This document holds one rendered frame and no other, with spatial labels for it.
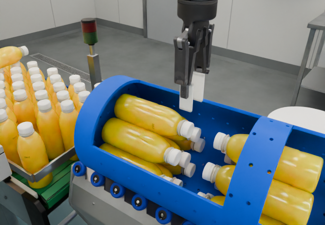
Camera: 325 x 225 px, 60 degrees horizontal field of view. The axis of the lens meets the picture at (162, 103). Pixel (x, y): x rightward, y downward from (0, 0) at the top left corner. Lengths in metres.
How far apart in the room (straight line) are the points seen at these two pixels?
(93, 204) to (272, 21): 3.48
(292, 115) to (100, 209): 0.70
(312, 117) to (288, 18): 2.93
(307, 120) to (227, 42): 3.36
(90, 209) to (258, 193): 0.55
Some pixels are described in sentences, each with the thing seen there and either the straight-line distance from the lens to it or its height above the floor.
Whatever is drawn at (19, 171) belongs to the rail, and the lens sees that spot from 0.95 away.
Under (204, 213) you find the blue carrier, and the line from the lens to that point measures 0.60.
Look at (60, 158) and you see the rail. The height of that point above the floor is 0.97.
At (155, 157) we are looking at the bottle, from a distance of 0.67.
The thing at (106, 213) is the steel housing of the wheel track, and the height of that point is 0.88.
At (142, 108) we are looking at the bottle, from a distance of 0.70.
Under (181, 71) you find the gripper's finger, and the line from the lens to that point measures 0.55.
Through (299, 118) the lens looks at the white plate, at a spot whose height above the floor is 1.04.
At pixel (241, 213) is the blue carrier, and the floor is 1.13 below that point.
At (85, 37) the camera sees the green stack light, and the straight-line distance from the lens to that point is 1.29.
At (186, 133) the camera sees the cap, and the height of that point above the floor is 1.17.
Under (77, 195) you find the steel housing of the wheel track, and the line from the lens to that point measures 0.95.
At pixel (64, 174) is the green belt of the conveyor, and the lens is 0.99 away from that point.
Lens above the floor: 1.56
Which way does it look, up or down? 30 degrees down
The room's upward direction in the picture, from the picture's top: straight up
